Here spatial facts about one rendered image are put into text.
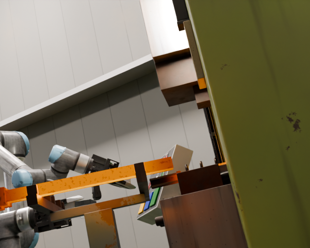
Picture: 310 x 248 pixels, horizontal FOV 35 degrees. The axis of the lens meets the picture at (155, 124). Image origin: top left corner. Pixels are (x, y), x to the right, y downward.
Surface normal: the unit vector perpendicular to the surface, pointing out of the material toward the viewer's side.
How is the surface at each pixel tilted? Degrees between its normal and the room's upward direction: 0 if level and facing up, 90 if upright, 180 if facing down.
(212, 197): 90
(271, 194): 90
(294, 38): 90
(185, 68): 90
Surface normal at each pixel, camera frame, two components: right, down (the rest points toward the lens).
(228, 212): -0.16, -0.23
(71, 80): -0.51, -0.13
